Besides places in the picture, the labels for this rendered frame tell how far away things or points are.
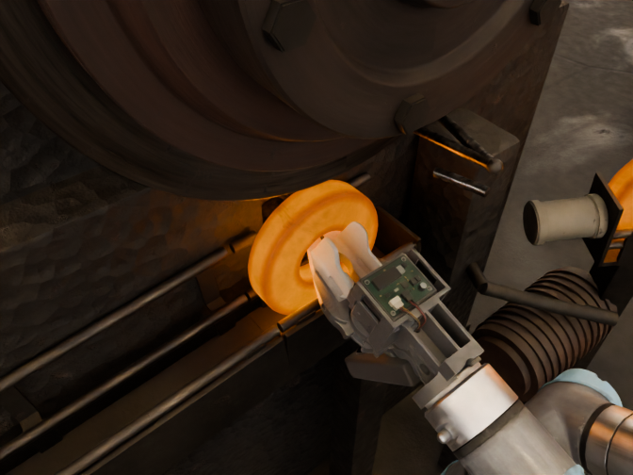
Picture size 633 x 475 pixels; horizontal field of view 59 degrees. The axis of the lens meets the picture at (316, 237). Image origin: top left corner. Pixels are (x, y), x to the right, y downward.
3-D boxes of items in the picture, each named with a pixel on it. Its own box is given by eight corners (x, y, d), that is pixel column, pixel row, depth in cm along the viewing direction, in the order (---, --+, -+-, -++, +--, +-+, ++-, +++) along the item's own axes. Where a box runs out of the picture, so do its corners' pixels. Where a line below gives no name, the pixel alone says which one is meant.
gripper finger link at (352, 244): (341, 186, 57) (400, 253, 54) (331, 219, 62) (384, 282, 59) (316, 199, 56) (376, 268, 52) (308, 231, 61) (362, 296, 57)
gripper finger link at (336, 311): (340, 255, 58) (395, 320, 54) (336, 264, 59) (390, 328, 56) (303, 276, 56) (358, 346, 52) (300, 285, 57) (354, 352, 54)
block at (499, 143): (394, 254, 86) (413, 121, 68) (430, 232, 89) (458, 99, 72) (446, 299, 80) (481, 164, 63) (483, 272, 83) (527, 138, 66)
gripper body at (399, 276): (411, 239, 53) (502, 341, 48) (386, 283, 60) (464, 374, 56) (348, 278, 49) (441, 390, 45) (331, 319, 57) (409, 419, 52)
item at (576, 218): (519, 223, 80) (527, 191, 75) (584, 216, 79) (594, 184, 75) (533, 254, 75) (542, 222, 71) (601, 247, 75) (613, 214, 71)
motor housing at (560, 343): (421, 466, 119) (470, 314, 81) (489, 407, 129) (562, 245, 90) (468, 518, 112) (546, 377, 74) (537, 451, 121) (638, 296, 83)
